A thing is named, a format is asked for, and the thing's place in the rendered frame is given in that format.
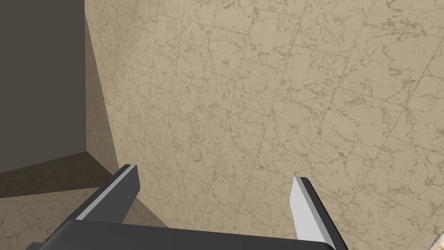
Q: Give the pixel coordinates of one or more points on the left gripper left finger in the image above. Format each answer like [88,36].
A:
[112,199]

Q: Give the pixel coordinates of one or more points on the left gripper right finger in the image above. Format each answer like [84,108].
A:
[309,212]

